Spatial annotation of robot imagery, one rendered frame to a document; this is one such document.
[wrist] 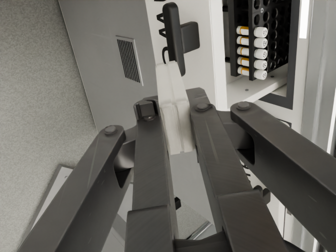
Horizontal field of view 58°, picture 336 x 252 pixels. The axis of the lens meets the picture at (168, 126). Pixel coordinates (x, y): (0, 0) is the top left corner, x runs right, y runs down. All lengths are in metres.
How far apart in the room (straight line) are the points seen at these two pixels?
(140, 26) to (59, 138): 0.73
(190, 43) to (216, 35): 0.03
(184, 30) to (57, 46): 0.94
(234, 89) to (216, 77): 0.14
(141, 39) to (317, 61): 0.41
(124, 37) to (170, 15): 0.49
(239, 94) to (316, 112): 0.11
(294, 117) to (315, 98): 0.05
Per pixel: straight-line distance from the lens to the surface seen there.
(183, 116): 0.15
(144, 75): 0.76
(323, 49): 0.43
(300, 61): 0.45
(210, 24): 0.32
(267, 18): 0.44
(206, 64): 0.33
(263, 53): 0.42
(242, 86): 0.48
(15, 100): 1.22
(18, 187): 1.35
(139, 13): 0.70
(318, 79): 0.44
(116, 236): 1.35
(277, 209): 0.59
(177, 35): 0.31
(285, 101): 0.48
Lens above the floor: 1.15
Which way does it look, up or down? 47 degrees down
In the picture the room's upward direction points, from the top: 117 degrees clockwise
